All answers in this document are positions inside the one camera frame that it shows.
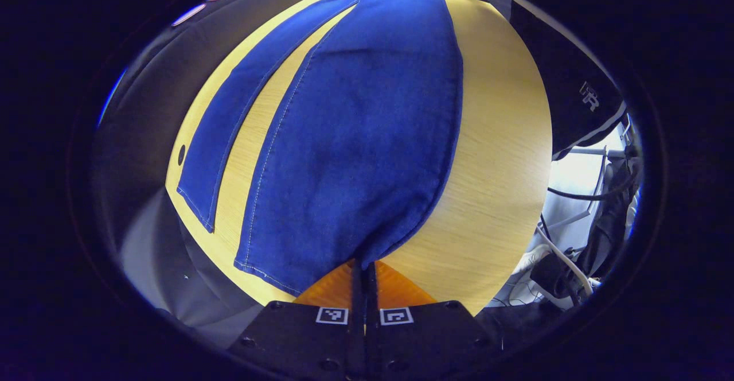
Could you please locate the blue jeans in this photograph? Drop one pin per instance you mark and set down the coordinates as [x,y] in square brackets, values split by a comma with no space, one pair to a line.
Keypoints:
[355,140]

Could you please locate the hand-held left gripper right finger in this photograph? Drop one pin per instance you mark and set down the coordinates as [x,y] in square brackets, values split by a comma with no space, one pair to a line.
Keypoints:
[430,335]

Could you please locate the black backdrop cloth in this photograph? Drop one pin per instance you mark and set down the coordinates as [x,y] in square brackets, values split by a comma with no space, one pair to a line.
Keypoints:
[149,82]

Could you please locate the person's black clothing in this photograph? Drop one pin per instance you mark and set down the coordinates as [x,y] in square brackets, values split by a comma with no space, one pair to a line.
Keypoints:
[562,71]

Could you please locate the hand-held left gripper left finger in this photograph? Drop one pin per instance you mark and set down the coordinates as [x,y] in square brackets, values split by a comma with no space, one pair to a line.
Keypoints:
[298,335]

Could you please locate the black power adapter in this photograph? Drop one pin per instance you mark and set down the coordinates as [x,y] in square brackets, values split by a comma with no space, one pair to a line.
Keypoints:
[553,275]

